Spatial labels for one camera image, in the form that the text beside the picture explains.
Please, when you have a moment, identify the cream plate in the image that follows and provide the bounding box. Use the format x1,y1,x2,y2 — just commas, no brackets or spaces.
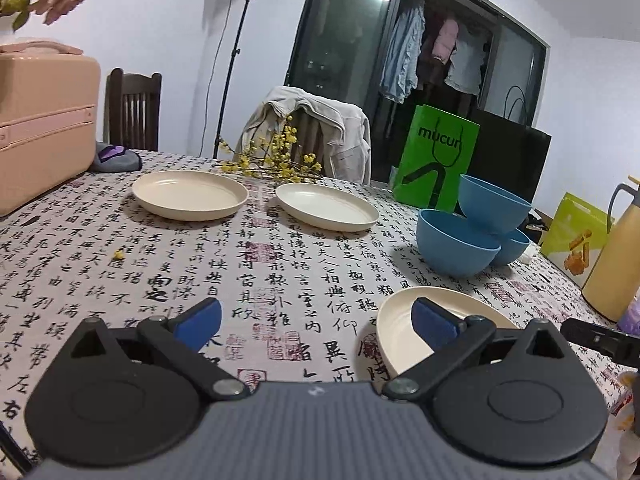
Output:
276,183,380,233
131,170,250,222
376,286,515,377

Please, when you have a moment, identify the blue bowl front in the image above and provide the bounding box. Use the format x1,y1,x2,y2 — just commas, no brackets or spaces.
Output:
416,209,501,278

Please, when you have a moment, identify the blue bowl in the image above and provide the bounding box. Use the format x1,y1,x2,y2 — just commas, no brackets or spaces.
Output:
491,229,530,266
416,209,501,278
458,174,532,234

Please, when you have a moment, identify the blue bowl back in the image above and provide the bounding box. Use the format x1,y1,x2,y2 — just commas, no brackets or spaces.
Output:
491,229,530,266

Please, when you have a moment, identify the blue bowl top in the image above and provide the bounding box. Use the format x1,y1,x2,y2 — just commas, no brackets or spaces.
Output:
458,174,532,234

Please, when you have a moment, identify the yellow thermos jug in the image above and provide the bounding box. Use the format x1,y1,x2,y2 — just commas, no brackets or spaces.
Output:
582,176,640,323

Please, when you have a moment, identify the yellow-green gift bag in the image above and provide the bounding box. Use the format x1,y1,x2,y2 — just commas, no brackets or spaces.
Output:
540,193,608,288

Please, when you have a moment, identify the calligraphy print tablecloth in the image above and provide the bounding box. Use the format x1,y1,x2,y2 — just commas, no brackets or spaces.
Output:
1,174,598,454

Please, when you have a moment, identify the grey purple cloth pouch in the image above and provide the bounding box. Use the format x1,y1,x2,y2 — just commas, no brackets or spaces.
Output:
89,142,142,174

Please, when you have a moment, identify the green mucun paper bag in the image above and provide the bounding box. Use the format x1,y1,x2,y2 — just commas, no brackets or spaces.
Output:
392,105,480,212

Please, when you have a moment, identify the black paper bag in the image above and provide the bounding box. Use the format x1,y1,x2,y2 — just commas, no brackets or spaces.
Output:
466,108,551,203

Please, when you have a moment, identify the yellow flower branch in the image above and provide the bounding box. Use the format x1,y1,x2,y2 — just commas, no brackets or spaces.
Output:
218,114,323,184

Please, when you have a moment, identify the beige jacket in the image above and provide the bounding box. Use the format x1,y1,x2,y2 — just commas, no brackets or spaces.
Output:
235,86,372,185

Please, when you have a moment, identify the dark wooden chair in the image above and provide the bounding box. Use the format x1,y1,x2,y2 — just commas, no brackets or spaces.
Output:
105,68,163,152

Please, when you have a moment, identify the chair with beige jacket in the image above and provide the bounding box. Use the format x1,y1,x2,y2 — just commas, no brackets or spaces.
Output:
292,108,324,165

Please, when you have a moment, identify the hanging white garment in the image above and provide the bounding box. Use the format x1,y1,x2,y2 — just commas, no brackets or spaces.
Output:
445,24,489,96

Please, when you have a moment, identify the hanging blue shirt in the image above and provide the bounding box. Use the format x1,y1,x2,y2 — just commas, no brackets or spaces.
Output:
378,0,425,104

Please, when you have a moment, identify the pink hard case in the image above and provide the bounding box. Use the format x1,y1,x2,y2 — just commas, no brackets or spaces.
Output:
0,39,101,216

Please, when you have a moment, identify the hanging pink garment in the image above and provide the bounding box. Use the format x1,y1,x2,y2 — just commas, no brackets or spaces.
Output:
432,18,459,65

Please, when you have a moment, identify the dark glass sliding door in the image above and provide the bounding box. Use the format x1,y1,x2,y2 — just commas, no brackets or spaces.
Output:
286,0,547,181

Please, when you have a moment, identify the studio lamp on stand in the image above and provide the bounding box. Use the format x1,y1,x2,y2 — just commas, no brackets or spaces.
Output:
213,0,254,157

